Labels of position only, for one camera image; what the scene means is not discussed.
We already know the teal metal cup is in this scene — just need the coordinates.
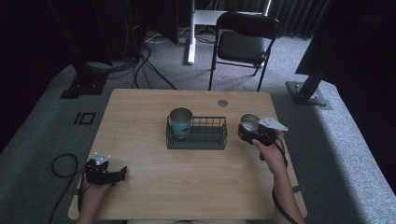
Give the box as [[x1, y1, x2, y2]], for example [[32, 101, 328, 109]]
[[168, 106, 194, 140]]

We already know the grey pleated curtain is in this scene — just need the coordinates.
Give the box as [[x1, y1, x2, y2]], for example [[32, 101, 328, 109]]
[[214, 0, 332, 41]]

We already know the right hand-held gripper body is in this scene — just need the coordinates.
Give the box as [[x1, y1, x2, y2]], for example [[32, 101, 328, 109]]
[[254, 116, 290, 147]]

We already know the black folding chair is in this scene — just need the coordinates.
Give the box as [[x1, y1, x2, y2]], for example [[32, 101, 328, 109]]
[[207, 11, 281, 92]]

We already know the left hand-held gripper cable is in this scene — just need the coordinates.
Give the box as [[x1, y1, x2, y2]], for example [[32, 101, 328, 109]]
[[48, 153, 89, 224]]

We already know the bundle of floor cables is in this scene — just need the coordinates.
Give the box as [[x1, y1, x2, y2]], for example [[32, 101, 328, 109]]
[[87, 18, 177, 91]]

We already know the black metal stand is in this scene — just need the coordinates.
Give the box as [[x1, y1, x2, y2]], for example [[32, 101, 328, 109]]
[[46, 0, 110, 100], [285, 66, 333, 111]]

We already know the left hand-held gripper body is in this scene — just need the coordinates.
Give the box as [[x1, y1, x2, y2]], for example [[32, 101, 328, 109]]
[[84, 151, 112, 187]]

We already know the person's right hand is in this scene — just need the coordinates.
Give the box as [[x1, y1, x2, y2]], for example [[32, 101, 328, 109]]
[[251, 130, 290, 175]]

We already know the person's left hand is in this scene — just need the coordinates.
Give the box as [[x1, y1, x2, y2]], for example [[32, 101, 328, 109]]
[[77, 175, 114, 216]]

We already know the hand-held gripper cable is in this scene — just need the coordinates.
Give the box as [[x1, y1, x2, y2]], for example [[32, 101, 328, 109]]
[[271, 136, 300, 224], [48, 153, 89, 224]]

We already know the white desk frame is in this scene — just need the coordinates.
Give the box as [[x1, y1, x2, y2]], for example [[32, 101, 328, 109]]
[[186, 0, 273, 65]]

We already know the black wire basket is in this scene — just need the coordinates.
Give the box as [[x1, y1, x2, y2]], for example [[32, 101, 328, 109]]
[[164, 116, 229, 151]]

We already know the brown metal cup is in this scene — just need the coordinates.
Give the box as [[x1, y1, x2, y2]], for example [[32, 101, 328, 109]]
[[237, 113, 262, 145]]

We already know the right hand-held gripper cable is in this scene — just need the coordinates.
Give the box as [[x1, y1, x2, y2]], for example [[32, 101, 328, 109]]
[[271, 136, 300, 224]]

